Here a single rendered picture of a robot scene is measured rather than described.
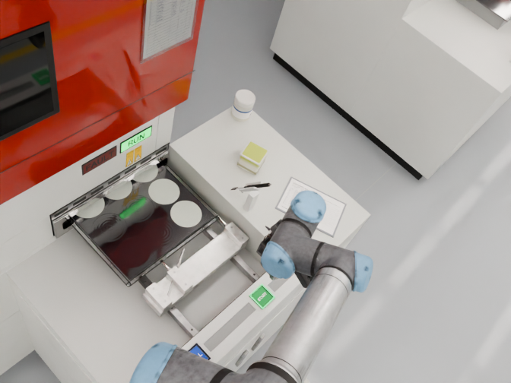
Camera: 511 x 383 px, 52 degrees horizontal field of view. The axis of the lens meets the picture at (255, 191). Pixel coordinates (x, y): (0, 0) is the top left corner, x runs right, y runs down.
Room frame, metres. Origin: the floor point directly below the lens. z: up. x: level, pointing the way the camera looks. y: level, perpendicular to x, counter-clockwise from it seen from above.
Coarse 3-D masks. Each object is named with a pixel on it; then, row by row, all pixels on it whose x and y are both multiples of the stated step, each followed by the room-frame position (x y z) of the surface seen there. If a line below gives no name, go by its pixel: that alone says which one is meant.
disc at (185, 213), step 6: (174, 204) 0.90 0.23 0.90; (180, 204) 0.91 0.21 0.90; (186, 204) 0.91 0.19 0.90; (192, 204) 0.92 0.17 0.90; (174, 210) 0.88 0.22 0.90; (180, 210) 0.88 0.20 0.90; (186, 210) 0.89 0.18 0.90; (192, 210) 0.90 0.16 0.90; (198, 210) 0.91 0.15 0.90; (174, 216) 0.86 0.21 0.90; (180, 216) 0.87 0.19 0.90; (186, 216) 0.87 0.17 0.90; (192, 216) 0.88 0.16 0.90; (198, 216) 0.89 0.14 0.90; (180, 222) 0.84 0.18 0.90; (186, 222) 0.85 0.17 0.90; (192, 222) 0.86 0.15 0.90; (198, 222) 0.87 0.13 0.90
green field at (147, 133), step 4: (148, 128) 0.97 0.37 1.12; (144, 132) 0.96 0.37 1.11; (148, 132) 0.97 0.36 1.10; (136, 136) 0.93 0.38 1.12; (140, 136) 0.95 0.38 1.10; (144, 136) 0.96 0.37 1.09; (148, 136) 0.98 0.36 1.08; (132, 140) 0.92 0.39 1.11; (136, 140) 0.93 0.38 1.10; (140, 140) 0.95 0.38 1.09; (124, 144) 0.89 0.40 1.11; (128, 144) 0.91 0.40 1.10; (132, 144) 0.92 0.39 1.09; (124, 148) 0.89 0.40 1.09
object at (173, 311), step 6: (174, 306) 0.60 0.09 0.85; (168, 312) 0.58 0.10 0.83; (174, 312) 0.58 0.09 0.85; (174, 318) 0.57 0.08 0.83; (180, 318) 0.57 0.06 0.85; (180, 324) 0.56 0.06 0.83; (186, 324) 0.56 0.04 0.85; (186, 330) 0.55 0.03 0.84; (192, 330) 0.55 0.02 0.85; (192, 336) 0.54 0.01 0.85
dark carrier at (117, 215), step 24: (144, 192) 0.90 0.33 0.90; (96, 216) 0.75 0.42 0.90; (120, 216) 0.78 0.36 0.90; (144, 216) 0.82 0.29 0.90; (168, 216) 0.85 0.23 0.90; (96, 240) 0.68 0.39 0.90; (120, 240) 0.71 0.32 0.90; (144, 240) 0.74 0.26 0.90; (168, 240) 0.77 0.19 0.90; (120, 264) 0.64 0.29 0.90; (144, 264) 0.66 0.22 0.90
